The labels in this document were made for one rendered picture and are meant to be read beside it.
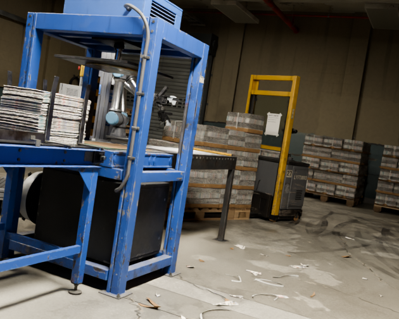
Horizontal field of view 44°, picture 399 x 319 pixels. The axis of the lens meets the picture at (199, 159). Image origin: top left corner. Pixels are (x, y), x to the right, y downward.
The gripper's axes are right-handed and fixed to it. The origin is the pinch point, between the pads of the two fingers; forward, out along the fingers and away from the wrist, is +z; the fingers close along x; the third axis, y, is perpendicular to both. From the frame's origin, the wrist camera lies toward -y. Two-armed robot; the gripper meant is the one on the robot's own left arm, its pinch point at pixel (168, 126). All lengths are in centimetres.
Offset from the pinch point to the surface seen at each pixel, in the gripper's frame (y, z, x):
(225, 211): 32, 62, 99
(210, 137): -40, 27, 18
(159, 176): 145, -46, 178
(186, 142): 109, -51, 164
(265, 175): -132, 123, 3
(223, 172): -48, 75, 18
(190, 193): 6, 74, 19
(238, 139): -81, 47, 19
